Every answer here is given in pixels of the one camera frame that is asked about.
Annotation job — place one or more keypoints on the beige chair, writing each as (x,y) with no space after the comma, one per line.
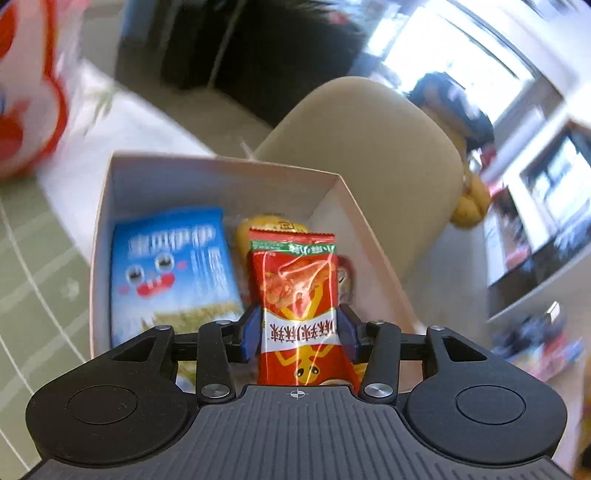
(369,157)

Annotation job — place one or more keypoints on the black cabinet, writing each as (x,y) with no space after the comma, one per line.
(277,50)

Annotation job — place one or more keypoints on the yellow snack packet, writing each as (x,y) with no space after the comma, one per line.
(258,230)

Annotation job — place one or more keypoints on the television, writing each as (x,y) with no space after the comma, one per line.
(561,189)

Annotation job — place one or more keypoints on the white red rabbit-shaped bag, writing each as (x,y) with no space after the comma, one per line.
(27,92)

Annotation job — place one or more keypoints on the blue snack packet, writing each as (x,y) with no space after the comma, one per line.
(171,272)

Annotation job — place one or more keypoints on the yellow plush toy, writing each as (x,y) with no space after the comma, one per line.
(473,203)

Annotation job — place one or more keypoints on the blue plush toy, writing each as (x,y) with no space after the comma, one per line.
(455,110)

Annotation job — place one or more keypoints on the red white snack packet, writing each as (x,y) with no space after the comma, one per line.
(346,277)

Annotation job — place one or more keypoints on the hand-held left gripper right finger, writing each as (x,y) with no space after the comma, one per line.
(349,333)

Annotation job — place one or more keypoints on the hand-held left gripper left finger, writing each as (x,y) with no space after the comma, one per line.
(251,333)

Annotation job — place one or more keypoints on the pale pink cardboard box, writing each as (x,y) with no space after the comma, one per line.
(207,184)

